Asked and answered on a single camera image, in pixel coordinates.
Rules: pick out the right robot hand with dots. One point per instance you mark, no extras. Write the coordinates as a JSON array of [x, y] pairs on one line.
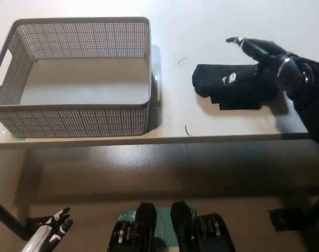
[[267, 68]]

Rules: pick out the black metal table leg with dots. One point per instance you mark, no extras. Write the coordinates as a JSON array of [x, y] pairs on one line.
[[288, 219], [6, 215]]

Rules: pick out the grey perforated plastic basket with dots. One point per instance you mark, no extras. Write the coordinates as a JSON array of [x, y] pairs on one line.
[[70, 119]]

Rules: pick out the green tape strip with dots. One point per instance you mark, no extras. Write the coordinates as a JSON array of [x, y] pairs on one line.
[[18, 137]]

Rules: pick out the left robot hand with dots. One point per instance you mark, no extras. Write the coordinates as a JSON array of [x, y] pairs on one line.
[[47, 231]]

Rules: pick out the black fabric pencil case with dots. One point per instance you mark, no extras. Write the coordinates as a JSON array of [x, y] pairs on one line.
[[214, 78]]

